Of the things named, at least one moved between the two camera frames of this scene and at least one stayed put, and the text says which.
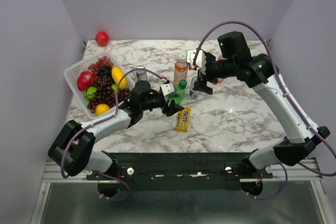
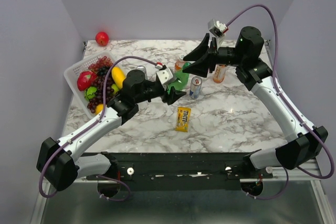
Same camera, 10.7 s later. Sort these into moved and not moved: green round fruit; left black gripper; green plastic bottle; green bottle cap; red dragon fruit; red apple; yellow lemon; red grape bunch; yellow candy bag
Moved: green bottle cap; green plastic bottle; left black gripper
Not moved: yellow candy bag; red apple; yellow lemon; red grape bunch; green round fruit; red dragon fruit
